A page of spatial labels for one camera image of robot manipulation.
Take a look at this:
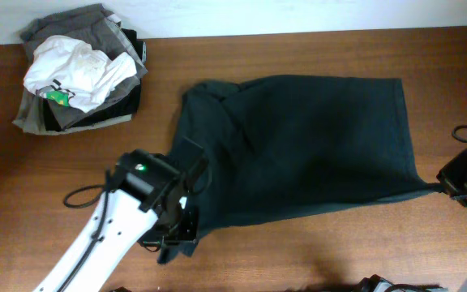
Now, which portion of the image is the dark green t-shirt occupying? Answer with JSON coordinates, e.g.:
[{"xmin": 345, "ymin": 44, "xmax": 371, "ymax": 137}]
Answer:
[{"xmin": 156, "ymin": 74, "xmax": 447, "ymax": 265}]

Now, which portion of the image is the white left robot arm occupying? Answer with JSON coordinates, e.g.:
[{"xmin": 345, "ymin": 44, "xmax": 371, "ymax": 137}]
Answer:
[{"xmin": 37, "ymin": 139, "xmax": 209, "ymax": 292}]

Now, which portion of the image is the light grey folded garment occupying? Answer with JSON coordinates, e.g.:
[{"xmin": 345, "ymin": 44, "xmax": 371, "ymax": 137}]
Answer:
[{"xmin": 12, "ymin": 90, "xmax": 133, "ymax": 135}]

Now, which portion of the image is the white printed t-shirt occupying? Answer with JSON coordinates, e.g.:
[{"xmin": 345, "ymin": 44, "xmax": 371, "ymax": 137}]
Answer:
[{"xmin": 24, "ymin": 35, "xmax": 137, "ymax": 113}]

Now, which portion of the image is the dark grey folded garment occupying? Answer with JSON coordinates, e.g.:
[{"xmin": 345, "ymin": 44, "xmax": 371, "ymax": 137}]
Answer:
[{"xmin": 19, "ymin": 4, "xmax": 148, "ymax": 130}]

